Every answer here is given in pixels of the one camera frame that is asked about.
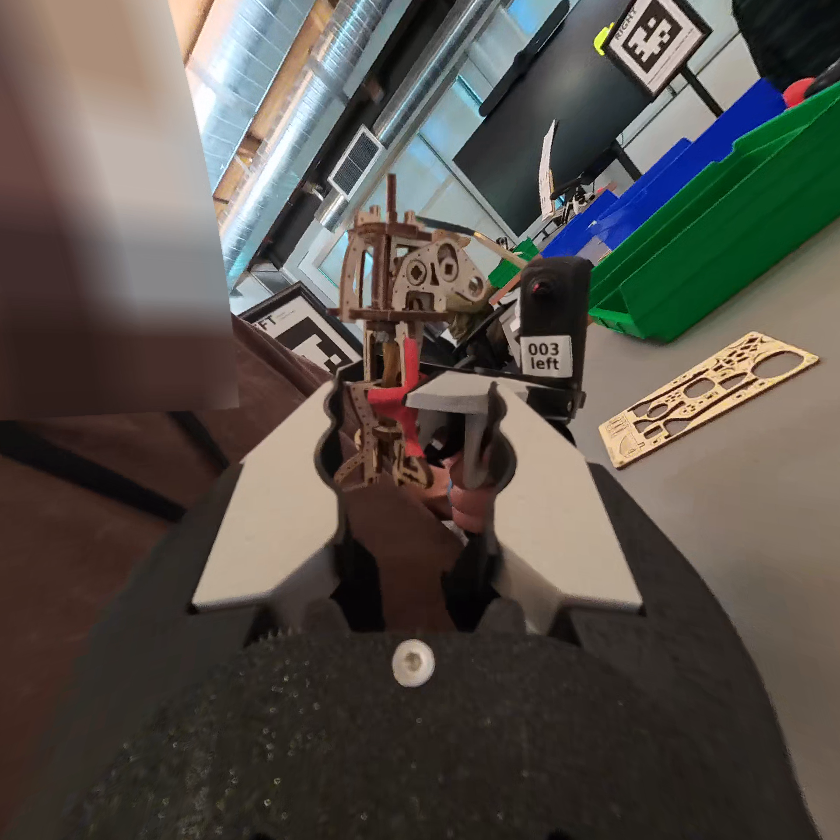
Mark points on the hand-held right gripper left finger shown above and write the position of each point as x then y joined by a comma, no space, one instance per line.
282,525

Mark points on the black monitor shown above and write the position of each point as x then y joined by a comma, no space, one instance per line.
571,131

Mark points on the wooden mechanical model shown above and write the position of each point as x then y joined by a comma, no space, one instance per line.
426,275

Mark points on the green plastic bin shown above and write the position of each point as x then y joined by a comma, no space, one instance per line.
722,249

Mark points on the wooden part sheet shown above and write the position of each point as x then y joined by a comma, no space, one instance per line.
630,430

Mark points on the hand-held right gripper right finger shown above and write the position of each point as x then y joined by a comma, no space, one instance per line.
558,525

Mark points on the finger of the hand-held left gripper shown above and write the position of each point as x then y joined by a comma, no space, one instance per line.
474,446
459,394

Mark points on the thin silver ventilation duct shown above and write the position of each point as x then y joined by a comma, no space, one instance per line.
426,85

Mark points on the printed marker tag board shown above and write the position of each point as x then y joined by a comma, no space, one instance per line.
656,39

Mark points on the white vent grille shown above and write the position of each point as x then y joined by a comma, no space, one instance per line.
358,161

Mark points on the red ball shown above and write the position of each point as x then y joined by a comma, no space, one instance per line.
797,92

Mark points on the person's left hand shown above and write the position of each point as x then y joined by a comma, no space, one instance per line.
469,508

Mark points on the small green bin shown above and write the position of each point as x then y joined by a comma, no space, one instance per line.
518,259

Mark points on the blue plastic bin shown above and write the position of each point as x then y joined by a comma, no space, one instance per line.
735,131
649,184

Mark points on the yellow clip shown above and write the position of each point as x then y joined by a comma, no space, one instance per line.
600,38

